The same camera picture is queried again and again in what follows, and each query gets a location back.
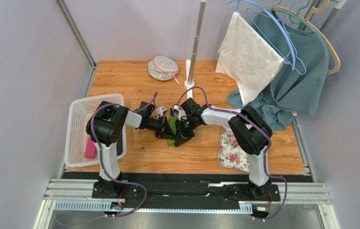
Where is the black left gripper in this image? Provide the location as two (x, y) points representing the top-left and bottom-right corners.
(146, 115), (176, 140)

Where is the green paper napkin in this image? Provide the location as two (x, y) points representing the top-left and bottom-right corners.
(168, 115), (176, 146)

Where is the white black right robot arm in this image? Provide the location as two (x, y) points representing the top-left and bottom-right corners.
(174, 98), (273, 196)

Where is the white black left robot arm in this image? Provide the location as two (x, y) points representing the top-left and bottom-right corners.
(86, 101), (176, 198)

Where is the pink napkin in basket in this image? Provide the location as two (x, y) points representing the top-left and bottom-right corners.
(84, 136), (97, 159)

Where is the grey pole with white base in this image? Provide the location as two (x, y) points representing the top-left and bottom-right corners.
(184, 0), (207, 99)

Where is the floral pattern tray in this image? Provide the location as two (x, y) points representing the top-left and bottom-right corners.
(217, 127), (250, 173)

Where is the white mesh laundry bag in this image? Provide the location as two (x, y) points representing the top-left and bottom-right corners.
(148, 55), (180, 84)

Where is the white plastic basket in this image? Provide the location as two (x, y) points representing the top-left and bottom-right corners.
(64, 94), (125, 167)

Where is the white towel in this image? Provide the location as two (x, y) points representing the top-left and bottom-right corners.
(215, 12), (284, 105)

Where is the teal t-shirt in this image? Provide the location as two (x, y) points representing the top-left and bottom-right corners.
(226, 12), (329, 131)

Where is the green hanger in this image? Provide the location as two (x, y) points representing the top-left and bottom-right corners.
(268, 0), (318, 33)

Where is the wooden hanger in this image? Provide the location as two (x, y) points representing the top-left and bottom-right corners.
(267, 5), (341, 75)

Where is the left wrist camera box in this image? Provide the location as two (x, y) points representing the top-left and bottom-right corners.
(155, 106), (168, 119)

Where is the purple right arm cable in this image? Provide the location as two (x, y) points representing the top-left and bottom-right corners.
(176, 86), (289, 222)

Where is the blue wire hanger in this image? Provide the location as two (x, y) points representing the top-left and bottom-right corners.
(233, 0), (312, 75)

